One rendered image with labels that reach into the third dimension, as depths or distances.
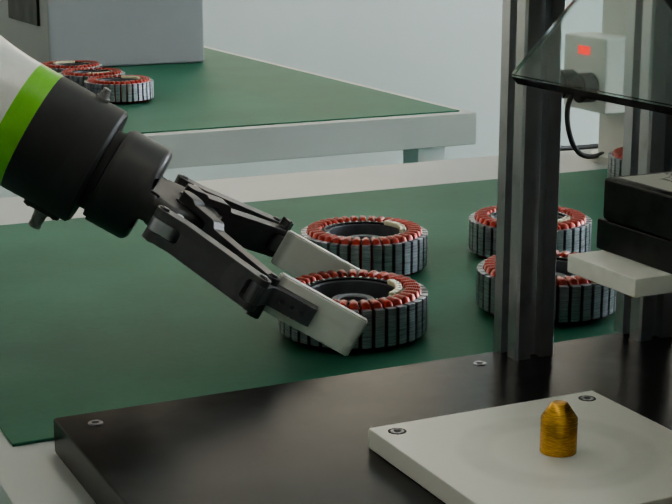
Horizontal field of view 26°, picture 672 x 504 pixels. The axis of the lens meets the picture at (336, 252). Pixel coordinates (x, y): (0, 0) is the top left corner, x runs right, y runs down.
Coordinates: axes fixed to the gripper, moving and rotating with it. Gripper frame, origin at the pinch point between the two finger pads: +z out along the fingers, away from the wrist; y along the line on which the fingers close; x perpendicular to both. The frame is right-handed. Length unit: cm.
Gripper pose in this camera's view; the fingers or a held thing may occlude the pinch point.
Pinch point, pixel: (343, 304)
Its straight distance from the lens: 108.8
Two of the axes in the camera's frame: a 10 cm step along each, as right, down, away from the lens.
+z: 8.7, 4.9, 1.1
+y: -0.1, 2.3, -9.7
